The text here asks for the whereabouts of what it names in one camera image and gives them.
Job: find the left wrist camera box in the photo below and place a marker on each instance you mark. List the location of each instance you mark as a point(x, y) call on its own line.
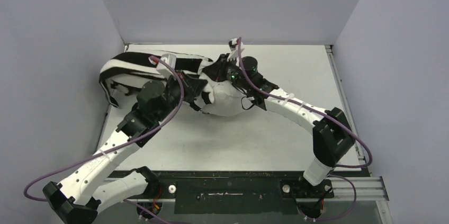
point(166, 59)

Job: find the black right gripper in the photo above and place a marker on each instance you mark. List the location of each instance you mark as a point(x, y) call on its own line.
point(214, 70)

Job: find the black white striped pillowcase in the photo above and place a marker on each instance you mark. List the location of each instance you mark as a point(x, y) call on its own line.
point(128, 71)

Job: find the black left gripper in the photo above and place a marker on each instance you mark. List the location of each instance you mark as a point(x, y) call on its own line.
point(174, 80)

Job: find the white pillow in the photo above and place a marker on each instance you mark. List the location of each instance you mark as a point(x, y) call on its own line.
point(220, 98)

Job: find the black metal base rail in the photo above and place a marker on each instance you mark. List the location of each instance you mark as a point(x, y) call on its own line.
point(246, 192)

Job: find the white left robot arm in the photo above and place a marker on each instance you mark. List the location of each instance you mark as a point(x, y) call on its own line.
point(81, 196)

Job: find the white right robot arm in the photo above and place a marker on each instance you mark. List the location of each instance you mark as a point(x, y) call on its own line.
point(331, 133)

